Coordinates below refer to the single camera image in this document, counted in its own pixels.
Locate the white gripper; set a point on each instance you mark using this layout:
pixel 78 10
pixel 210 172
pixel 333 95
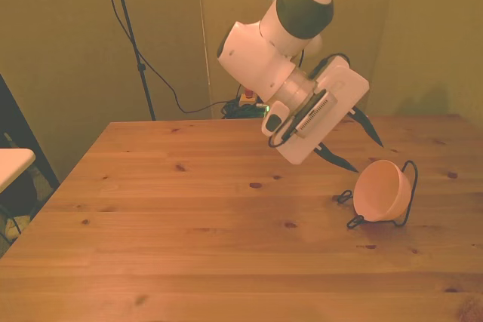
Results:
pixel 339 84

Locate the pink plastic bowl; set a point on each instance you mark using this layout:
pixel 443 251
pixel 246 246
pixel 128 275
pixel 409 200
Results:
pixel 377 190

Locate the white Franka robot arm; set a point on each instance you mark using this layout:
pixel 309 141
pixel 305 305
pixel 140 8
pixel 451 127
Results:
pixel 256 62

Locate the green lit power adapter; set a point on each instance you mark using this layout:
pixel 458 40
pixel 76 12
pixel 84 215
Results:
pixel 260 110

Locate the yellow emergency stop box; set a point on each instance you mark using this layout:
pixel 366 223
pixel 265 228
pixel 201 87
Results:
pixel 249 99

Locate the black slim stand pole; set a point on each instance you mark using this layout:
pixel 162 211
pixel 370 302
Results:
pixel 131 31

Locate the white flat board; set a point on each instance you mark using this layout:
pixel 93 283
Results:
pixel 11 165

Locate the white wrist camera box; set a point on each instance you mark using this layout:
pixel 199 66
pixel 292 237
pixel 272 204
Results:
pixel 315 111

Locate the dark shelf frame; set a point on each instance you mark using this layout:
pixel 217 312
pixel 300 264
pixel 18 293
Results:
pixel 22 129

